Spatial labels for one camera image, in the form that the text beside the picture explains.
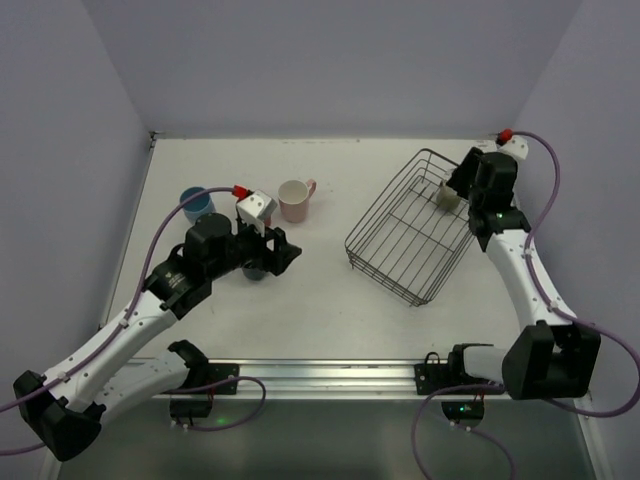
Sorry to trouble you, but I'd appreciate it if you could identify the beige small cup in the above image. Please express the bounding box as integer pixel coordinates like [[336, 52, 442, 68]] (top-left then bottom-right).
[[436, 182, 461, 212]]

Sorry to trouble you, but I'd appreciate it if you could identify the dark blue mug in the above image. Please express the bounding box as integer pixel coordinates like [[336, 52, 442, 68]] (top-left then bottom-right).
[[242, 267, 267, 282]]

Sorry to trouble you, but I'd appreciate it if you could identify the pink mug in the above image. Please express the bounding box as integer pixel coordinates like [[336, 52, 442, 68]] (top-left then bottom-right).
[[278, 179, 317, 223]]

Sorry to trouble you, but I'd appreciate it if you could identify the light blue plastic cup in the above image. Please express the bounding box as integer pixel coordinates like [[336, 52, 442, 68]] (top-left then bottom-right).
[[179, 186, 216, 224]]

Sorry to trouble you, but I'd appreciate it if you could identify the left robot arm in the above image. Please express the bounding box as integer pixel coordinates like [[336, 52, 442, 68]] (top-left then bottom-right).
[[13, 214, 302, 461]]

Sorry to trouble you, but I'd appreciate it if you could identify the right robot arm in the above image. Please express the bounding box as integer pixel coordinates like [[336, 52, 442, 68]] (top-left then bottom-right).
[[446, 147, 601, 400]]

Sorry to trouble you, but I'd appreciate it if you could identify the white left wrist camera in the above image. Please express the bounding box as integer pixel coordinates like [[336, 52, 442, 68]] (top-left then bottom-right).
[[236, 190, 278, 237]]

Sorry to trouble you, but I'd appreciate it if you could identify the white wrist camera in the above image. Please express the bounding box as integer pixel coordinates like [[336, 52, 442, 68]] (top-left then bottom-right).
[[495, 129, 529, 162], [236, 190, 278, 237]]

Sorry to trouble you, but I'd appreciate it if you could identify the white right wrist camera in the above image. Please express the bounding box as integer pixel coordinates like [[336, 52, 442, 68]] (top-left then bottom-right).
[[495, 129, 529, 162]]

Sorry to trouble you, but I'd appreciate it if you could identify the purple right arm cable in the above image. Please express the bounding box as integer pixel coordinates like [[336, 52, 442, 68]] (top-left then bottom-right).
[[497, 128, 640, 417]]

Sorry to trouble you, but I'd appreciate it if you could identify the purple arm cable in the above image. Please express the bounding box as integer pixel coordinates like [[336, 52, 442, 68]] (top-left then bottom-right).
[[497, 128, 640, 417], [0, 184, 251, 454]]

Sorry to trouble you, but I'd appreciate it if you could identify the grey wire dish rack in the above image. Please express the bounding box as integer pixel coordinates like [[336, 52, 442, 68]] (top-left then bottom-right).
[[344, 148, 474, 306]]

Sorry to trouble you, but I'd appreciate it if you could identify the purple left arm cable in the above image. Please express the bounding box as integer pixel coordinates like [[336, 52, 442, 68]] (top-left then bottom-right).
[[0, 184, 251, 454]]

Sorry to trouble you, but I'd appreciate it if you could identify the aluminium mounting rail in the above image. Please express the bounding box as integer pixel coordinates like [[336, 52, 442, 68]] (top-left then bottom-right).
[[124, 357, 501, 401]]

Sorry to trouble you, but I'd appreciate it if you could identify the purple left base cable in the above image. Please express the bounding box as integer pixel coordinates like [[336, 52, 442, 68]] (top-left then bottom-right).
[[172, 375, 266, 432]]

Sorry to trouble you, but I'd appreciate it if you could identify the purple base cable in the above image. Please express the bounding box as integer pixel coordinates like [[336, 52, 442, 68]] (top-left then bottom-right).
[[172, 375, 266, 432], [409, 384, 519, 480]]

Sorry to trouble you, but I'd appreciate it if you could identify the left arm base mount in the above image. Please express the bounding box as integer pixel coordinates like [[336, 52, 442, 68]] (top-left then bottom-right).
[[168, 340, 240, 426]]

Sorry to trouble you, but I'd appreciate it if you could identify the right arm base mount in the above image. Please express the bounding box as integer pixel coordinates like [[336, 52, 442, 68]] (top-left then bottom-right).
[[413, 343, 491, 428]]

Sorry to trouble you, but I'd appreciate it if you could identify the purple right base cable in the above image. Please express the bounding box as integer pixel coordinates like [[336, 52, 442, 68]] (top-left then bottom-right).
[[409, 384, 519, 480]]

